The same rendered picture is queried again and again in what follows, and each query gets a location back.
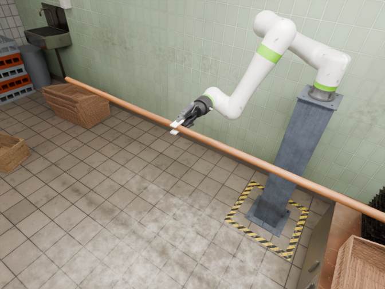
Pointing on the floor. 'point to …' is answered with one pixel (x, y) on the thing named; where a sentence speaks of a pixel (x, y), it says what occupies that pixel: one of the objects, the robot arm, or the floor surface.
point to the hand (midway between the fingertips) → (176, 126)
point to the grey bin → (35, 65)
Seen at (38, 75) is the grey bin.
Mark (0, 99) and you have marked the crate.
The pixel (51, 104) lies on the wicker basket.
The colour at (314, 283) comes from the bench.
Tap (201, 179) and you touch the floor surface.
